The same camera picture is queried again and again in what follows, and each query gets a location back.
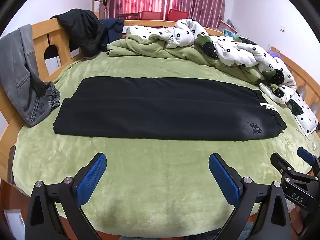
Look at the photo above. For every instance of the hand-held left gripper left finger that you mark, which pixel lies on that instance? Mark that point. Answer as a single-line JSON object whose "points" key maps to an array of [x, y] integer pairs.
{"points": [[91, 177]]}

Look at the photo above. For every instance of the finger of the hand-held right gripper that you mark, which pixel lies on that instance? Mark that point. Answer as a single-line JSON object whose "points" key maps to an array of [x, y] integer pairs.
{"points": [[305, 155], [281, 163]]}

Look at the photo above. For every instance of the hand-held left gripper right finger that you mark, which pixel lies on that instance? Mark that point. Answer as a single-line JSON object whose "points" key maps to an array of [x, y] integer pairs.
{"points": [[222, 177]]}

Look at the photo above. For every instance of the black pants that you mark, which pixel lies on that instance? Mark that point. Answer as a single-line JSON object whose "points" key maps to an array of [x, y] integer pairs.
{"points": [[162, 115]]}

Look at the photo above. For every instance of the floral print pillow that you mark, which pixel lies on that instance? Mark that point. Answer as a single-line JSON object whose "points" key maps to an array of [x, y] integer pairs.
{"points": [[303, 115]]}

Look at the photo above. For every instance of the green plush bed blanket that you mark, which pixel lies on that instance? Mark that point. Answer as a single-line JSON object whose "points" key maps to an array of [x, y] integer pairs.
{"points": [[150, 180]]}

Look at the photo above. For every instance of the purple cloth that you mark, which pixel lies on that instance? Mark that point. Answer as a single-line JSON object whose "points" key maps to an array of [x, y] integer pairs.
{"points": [[273, 54]]}

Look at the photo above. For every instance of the white floral quilt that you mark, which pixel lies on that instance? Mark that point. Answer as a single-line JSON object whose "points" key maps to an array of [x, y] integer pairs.
{"points": [[232, 47]]}

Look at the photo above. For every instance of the grey jeans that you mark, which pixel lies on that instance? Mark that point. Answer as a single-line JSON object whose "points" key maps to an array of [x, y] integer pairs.
{"points": [[17, 75]]}

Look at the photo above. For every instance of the teal item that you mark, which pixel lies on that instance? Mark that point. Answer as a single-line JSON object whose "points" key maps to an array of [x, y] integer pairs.
{"points": [[229, 33]]}

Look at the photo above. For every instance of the black jacket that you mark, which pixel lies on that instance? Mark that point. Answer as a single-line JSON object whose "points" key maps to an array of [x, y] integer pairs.
{"points": [[80, 30]]}

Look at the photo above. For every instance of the navy garment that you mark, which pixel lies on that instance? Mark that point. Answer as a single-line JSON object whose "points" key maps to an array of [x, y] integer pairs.
{"points": [[112, 30]]}

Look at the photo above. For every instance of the wooden chair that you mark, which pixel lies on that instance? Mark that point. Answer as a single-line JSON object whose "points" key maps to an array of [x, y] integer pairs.
{"points": [[128, 16]]}

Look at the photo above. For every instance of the red chair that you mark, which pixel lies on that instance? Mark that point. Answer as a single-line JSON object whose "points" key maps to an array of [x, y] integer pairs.
{"points": [[178, 15], [151, 15]]}

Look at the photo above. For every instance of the wooden coat rack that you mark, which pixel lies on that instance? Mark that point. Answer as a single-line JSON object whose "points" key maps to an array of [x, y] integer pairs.
{"points": [[101, 5]]}

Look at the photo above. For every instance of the white wall outlet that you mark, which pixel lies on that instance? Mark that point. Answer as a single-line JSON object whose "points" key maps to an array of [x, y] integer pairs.
{"points": [[282, 28]]}

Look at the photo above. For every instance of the wooden bed frame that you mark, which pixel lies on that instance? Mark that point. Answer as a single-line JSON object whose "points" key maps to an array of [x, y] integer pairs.
{"points": [[53, 41]]}

